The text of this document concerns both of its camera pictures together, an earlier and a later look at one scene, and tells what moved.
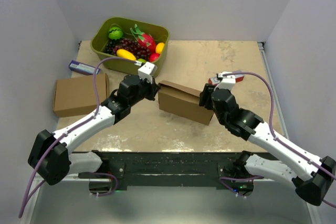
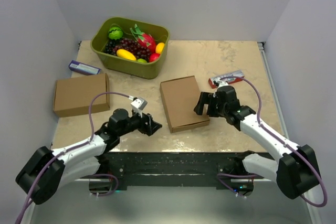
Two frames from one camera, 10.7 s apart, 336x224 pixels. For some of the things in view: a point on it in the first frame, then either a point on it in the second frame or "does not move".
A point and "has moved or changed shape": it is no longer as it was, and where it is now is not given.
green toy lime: (142, 60) does not move
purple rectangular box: (83, 68) does not move
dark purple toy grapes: (132, 46) does not move
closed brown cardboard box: (76, 96) does not move
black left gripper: (153, 87) to (151, 126)
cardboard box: (182, 102) has moved or changed shape
